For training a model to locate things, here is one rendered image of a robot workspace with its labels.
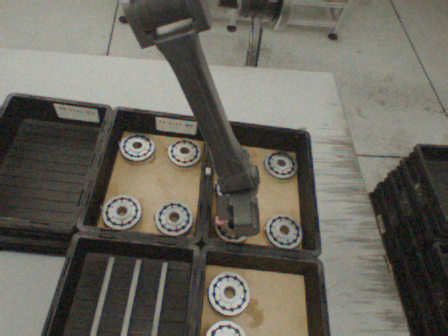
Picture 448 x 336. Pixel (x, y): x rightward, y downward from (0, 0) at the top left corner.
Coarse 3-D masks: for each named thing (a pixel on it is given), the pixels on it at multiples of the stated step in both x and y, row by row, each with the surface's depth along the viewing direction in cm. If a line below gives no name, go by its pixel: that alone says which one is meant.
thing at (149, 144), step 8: (128, 136) 109; (136, 136) 110; (144, 136) 110; (128, 144) 107; (152, 144) 108; (128, 152) 106; (136, 152) 106; (144, 152) 106; (152, 152) 107; (136, 160) 105
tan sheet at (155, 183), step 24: (120, 144) 111; (168, 144) 113; (120, 168) 106; (144, 168) 107; (168, 168) 108; (120, 192) 102; (144, 192) 103; (168, 192) 104; (192, 192) 104; (144, 216) 99
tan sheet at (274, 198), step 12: (252, 156) 114; (264, 156) 114; (216, 180) 108; (264, 180) 109; (264, 192) 107; (276, 192) 108; (288, 192) 108; (264, 204) 105; (276, 204) 105; (288, 204) 106; (264, 216) 103; (252, 240) 98; (264, 240) 99
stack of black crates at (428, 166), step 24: (432, 144) 157; (408, 168) 162; (432, 168) 164; (384, 192) 179; (408, 192) 161; (432, 192) 145; (384, 216) 179; (408, 216) 159; (432, 216) 145; (384, 240) 177; (408, 240) 159; (432, 240) 145
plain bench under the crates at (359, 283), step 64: (0, 64) 141; (64, 64) 145; (128, 64) 149; (320, 128) 141; (320, 192) 125; (0, 256) 101; (320, 256) 112; (384, 256) 114; (0, 320) 93; (384, 320) 103
